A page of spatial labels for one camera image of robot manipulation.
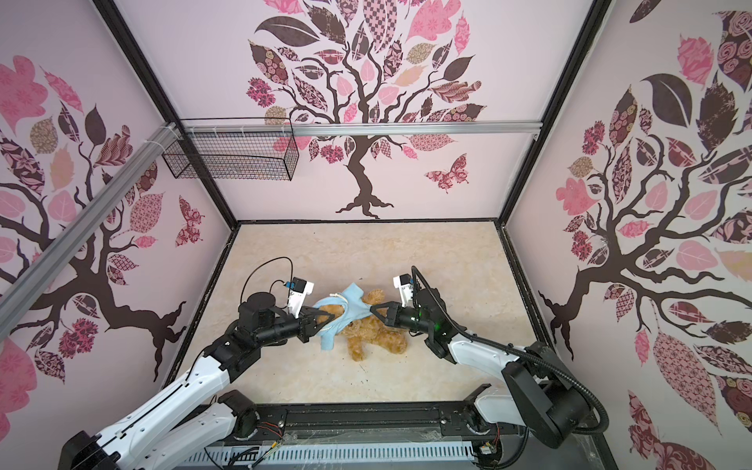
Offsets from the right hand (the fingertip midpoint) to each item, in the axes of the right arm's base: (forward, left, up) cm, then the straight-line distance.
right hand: (373, 306), depth 79 cm
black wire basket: (+49, +45, +20) cm, 69 cm away
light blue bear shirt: (0, +6, +5) cm, 7 cm away
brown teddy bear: (-4, +1, -5) cm, 7 cm away
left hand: (-5, +10, +3) cm, 12 cm away
